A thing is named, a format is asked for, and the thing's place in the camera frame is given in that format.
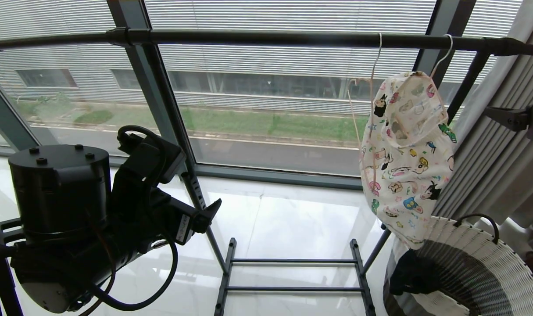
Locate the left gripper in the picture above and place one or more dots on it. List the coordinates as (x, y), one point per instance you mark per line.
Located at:
(161, 224)

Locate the pink clothes hanger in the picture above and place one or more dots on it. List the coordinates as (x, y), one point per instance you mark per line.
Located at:
(371, 83)
(451, 46)

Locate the cream printed garment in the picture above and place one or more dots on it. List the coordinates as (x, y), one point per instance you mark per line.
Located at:
(406, 175)

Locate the black garment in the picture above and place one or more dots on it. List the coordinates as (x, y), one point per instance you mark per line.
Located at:
(409, 272)

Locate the white laundry basket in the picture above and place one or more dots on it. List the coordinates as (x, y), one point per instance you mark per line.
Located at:
(503, 272)

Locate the black clothes rack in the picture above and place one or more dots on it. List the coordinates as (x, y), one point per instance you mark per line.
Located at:
(248, 38)

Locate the beige curtain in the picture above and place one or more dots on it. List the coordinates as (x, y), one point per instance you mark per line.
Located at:
(490, 166)

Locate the window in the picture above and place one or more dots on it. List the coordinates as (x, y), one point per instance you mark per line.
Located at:
(270, 87)

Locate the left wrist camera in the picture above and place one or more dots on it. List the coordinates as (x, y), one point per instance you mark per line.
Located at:
(156, 160)

